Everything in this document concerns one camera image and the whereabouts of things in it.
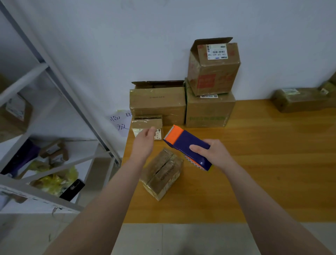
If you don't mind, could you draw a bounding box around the person's right hand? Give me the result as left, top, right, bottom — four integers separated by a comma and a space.
189, 139, 237, 174

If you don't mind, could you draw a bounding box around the person's left hand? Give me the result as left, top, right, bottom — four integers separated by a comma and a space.
130, 126, 157, 164

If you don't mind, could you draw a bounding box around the small open-flap cardboard box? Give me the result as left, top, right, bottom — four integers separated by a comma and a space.
139, 147, 184, 201

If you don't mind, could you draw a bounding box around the blue orange tape dispenser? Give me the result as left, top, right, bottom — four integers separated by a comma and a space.
163, 124, 213, 172

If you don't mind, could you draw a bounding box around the stack of cardboard boxes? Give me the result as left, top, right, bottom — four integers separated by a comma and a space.
129, 37, 241, 140

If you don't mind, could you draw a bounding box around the box barcode label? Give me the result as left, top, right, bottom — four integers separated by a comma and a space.
271, 87, 336, 113

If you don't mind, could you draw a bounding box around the small brown cardboard box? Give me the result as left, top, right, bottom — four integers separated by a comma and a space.
317, 74, 336, 98

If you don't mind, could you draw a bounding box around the person's right forearm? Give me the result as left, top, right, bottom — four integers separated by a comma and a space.
223, 163, 334, 255

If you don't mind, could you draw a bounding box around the person's left forearm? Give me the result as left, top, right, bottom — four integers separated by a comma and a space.
44, 158, 145, 255

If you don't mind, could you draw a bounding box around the wooden table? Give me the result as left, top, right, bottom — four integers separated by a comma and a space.
122, 99, 336, 224

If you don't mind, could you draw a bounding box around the black mobile phone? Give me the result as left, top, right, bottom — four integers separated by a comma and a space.
59, 179, 86, 202

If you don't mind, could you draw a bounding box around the small open carton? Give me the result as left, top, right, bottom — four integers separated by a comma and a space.
39, 139, 70, 165

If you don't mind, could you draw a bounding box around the yellow plastic bag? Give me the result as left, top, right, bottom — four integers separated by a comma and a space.
31, 165, 79, 192

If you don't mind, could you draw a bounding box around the dark blue bag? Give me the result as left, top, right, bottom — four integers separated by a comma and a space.
0, 139, 40, 177

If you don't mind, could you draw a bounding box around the large worn shelf carton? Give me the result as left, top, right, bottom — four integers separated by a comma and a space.
0, 76, 33, 143

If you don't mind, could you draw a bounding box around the grey metal shelf rack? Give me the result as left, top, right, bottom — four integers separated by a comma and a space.
0, 0, 121, 213

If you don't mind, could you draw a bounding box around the white paper wall sign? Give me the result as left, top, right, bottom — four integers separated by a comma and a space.
110, 109, 133, 132

